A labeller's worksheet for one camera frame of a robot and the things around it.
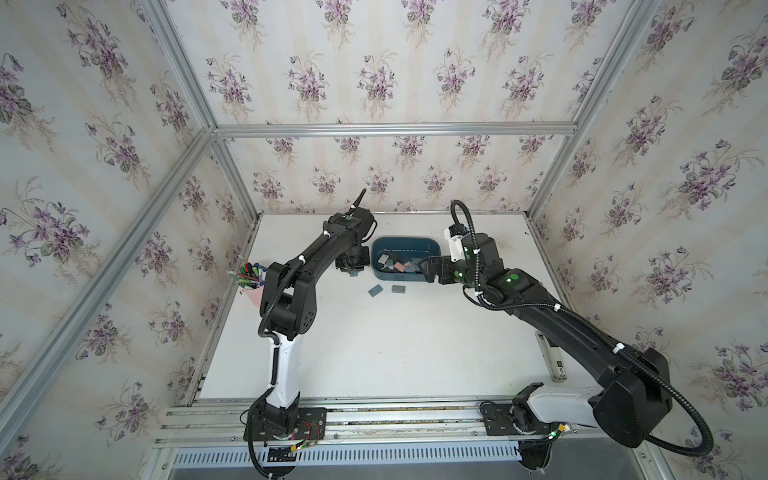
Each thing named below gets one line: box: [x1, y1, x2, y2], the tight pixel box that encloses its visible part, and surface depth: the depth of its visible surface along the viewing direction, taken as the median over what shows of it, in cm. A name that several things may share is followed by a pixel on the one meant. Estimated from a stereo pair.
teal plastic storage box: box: [371, 236, 441, 281], surface depth 106 cm
